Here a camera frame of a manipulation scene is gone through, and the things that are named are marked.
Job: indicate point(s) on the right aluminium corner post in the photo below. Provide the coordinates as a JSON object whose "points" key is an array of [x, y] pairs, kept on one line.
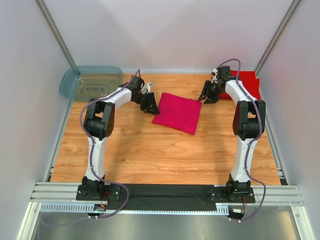
{"points": [[294, 5]]}

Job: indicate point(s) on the aluminium corner post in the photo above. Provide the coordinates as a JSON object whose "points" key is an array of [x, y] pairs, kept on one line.
{"points": [[294, 5], [55, 32]]}

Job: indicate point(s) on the magenta t shirt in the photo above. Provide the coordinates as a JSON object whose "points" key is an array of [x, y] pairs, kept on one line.
{"points": [[178, 113]]}

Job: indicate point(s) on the folded red t shirt stack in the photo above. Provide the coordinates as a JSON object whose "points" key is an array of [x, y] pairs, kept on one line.
{"points": [[250, 82]]}

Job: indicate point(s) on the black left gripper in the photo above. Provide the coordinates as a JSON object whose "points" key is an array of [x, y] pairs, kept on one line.
{"points": [[146, 102]]}

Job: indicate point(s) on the translucent teal plastic bin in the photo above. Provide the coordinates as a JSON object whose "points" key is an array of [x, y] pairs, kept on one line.
{"points": [[82, 83]]}

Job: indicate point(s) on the left aluminium corner post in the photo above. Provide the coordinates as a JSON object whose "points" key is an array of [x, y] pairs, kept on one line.
{"points": [[55, 32]]}

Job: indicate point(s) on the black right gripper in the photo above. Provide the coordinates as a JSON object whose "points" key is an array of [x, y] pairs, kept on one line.
{"points": [[210, 91]]}

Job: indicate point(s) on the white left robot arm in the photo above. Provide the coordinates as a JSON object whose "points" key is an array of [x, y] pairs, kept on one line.
{"points": [[99, 121]]}

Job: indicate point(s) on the black cloth strip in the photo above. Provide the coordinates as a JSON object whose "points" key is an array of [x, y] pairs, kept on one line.
{"points": [[169, 197]]}

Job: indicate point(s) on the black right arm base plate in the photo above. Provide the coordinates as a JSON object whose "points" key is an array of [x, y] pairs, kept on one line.
{"points": [[221, 194]]}

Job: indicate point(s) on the aluminium mounting rail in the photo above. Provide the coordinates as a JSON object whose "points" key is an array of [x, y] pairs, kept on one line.
{"points": [[62, 192]]}

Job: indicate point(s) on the white slotted cable duct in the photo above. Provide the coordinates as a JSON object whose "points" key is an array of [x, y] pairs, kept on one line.
{"points": [[91, 208]]}

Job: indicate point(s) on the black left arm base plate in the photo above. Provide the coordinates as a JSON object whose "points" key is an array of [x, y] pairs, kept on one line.
{"points": [[99, 191]]}

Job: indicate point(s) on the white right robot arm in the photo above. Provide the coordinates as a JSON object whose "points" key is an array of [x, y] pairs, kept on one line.
{"points": [[248, 123]]}

